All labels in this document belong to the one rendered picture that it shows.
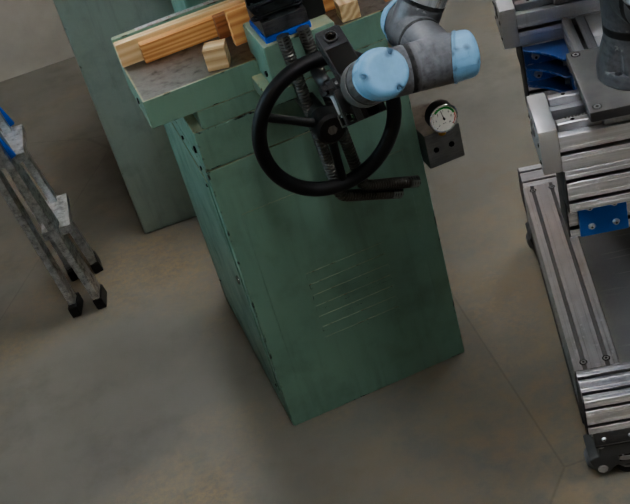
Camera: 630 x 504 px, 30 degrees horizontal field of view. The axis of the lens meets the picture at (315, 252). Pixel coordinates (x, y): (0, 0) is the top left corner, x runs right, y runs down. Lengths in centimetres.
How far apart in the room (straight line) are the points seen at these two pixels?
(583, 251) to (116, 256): 144
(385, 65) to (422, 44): 8
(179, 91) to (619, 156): 81
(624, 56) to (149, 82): 88
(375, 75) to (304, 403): 117
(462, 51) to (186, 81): 67
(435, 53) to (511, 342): 120
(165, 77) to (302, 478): 93
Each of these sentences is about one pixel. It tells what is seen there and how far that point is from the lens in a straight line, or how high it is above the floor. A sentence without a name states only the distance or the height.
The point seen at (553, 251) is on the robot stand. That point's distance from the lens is 272.
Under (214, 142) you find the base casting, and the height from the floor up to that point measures 77.
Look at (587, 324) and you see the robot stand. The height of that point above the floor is 23.
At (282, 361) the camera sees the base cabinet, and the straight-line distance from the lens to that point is 266.
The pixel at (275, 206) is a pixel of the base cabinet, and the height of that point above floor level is 58.
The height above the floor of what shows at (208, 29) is 92.
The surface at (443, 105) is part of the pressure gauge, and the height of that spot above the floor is 69.
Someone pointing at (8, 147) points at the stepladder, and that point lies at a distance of 313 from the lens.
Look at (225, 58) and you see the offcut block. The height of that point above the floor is 92.
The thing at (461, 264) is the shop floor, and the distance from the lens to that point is 311.
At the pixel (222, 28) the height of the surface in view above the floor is 92.
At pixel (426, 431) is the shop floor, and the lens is 268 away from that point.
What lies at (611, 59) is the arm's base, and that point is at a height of 87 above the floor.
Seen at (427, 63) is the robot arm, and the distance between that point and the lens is 178.
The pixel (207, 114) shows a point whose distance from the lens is 231.
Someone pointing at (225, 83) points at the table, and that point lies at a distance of 229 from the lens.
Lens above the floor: 188
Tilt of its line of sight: 35 degrees down
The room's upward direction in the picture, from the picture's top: 16 degrees counter-clockwise
